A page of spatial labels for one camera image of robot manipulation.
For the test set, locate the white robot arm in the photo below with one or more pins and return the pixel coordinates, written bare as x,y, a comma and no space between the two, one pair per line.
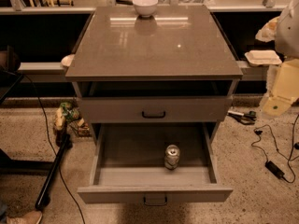
284,30

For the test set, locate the black scissors on floor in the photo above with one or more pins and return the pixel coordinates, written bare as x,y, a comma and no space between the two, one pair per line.
243,118

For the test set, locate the black middle drawer handle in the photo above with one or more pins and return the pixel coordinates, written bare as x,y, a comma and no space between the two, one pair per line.
155,201

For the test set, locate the white plate on ledge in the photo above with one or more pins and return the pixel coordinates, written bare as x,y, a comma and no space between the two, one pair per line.
67,60

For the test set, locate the open grey middle drawer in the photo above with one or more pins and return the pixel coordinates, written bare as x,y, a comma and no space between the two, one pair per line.
128,165

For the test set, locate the silver green 7up can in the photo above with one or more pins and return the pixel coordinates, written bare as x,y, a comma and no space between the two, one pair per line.
171,157

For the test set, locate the black table leg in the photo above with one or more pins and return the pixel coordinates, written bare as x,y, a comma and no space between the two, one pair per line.
46,168

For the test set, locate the snack bags in wire basket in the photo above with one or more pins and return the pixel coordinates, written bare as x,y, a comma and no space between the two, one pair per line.
68,114

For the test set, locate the grey drawer cabinet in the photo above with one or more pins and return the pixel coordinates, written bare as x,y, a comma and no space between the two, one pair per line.
178,52

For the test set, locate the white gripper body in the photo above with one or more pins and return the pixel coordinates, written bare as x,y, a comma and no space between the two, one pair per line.
288,34

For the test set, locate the black drawer handle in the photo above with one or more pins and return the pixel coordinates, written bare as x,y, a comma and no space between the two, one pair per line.
160,115
155,201

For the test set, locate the black top drawer handle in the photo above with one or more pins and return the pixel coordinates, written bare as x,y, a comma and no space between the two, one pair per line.
160,115

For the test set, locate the grey top drawer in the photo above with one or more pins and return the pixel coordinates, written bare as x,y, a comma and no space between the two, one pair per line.
128,110

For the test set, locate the white ceramic bowl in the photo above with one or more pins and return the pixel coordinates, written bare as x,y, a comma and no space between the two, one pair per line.
145,8

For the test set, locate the beige shoe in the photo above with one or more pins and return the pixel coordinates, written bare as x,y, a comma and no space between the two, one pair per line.
33,217

